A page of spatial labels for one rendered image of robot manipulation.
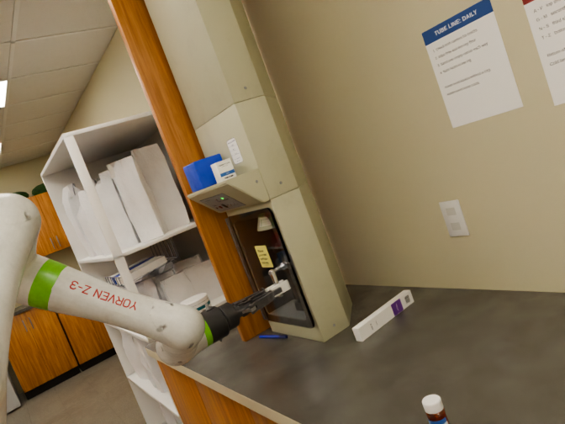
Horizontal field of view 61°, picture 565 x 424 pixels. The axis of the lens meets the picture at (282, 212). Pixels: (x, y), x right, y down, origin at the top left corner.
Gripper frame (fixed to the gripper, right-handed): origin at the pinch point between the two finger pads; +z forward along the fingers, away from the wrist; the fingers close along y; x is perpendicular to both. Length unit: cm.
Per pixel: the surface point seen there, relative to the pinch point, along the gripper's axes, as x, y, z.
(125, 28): -97, 32, -2
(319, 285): 4.1, -5.3, 11.3
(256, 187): -31.5, -5.3, 2.5
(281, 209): -22.4, -5.3, 7.9
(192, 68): -73, 12, 6
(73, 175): -76, 219, 1
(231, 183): -35.0, -5.3, -4.6
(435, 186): -12, -28, 49
